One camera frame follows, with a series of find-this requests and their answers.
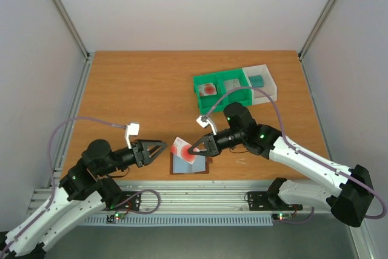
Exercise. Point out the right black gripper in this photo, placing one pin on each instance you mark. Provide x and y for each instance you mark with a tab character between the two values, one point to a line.
212	144

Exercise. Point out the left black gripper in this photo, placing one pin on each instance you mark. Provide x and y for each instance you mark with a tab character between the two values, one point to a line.
141	146

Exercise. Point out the brown leather card holder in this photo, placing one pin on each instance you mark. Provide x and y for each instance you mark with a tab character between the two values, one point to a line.
200	165

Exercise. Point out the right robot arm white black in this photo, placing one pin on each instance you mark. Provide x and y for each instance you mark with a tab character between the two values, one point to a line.
343	191

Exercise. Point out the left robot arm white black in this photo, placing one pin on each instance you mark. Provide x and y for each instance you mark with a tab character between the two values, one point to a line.
87	188

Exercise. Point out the red white card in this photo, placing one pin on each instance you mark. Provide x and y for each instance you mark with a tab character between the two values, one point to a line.
208	89

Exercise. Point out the grey card in bin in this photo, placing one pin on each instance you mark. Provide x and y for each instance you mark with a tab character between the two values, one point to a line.
230	84

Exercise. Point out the teal card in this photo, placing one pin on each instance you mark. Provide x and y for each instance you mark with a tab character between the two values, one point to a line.
257	81

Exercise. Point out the green double bin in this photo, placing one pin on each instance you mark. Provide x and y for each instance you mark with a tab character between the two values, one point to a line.
205	103

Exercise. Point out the left controller board with leds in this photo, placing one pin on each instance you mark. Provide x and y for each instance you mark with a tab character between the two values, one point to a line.
114	218

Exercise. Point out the controller board with leds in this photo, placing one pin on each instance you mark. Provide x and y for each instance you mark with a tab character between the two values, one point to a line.
114	218
282	216

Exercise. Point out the white bin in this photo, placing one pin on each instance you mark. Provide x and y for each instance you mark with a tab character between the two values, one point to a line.
270	86

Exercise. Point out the right controller board with leds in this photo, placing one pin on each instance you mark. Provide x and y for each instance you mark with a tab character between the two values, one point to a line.
282	216

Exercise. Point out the left aluminium upright profile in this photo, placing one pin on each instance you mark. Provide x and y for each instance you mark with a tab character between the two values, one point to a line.
71	27

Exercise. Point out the aluminium upright profile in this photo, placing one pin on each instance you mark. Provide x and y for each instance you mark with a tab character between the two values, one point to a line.
71	27
328	7

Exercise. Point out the right aluminium upright profile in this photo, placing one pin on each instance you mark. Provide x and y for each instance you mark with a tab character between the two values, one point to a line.
328	7

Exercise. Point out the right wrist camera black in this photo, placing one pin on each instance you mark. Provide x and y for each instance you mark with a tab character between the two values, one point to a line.
205	121

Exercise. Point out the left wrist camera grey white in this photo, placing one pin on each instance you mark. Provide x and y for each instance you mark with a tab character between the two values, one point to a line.
131	129

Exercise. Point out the aluminium front rail frame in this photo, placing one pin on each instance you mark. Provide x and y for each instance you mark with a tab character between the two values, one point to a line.
224	197

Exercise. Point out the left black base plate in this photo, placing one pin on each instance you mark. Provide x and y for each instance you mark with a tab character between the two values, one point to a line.
133	203

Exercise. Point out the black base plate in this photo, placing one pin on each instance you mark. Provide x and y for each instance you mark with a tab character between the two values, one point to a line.
133	203
261	200

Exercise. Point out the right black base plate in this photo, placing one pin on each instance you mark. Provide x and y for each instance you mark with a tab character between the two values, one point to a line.
261	200

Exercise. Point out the blue slotted cable duct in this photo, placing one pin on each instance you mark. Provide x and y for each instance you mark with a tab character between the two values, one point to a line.
178	220

